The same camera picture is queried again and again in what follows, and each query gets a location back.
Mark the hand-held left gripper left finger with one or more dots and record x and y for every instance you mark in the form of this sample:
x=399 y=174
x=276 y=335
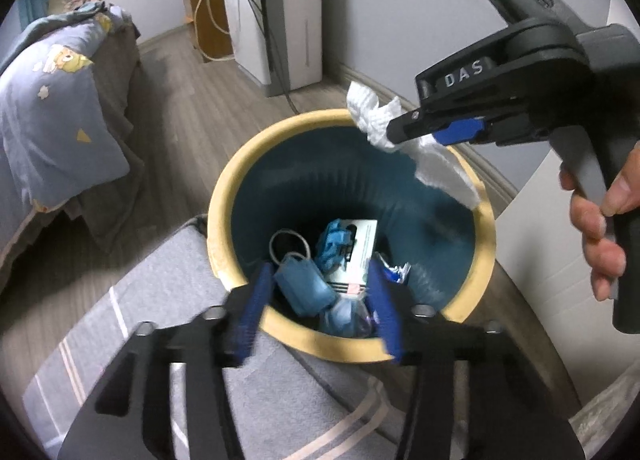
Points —
x=250 y=320

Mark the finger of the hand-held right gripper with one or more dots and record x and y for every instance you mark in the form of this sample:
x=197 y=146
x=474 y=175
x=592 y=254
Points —
x=460 y=132

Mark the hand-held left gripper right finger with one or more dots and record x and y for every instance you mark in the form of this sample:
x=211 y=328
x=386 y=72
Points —
x=385 y=310

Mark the silver blue snack bag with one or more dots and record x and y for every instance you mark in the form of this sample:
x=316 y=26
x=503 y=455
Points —
x=395 y=272

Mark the blue face mask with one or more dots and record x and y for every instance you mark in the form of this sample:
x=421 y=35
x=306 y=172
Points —
x=300 y=285

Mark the white box with striped label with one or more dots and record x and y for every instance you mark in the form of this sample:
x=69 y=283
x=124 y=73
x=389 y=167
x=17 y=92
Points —
x=362 y=245

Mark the blue wrapper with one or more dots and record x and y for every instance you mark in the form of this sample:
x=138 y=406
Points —
x=345 y=320
x=332 y=245

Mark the white tissue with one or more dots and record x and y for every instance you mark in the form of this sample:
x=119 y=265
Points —
x=365 y=104

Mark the yellow rimmed teal trash bin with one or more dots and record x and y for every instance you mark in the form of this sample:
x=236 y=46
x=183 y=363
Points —
x=225 y=200

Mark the person's right hand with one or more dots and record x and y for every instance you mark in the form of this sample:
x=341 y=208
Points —
x=592 y=230

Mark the grey mat with white lines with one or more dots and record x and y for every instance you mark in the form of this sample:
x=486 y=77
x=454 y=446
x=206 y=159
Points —
x=165 y=280

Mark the white panel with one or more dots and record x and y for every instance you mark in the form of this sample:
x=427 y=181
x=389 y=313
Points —
x=540 y=260

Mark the white air purifier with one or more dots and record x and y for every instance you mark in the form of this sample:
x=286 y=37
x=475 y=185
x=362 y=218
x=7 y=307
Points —
x=295 y=14

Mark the grey bed sheet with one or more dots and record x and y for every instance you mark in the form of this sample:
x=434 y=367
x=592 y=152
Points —
x=115 y=164

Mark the wooden cabinet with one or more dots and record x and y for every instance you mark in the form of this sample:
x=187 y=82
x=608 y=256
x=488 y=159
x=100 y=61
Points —
x=215 y=24

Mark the printed blue blanket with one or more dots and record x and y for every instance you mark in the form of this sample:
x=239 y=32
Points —
x=50 y=129

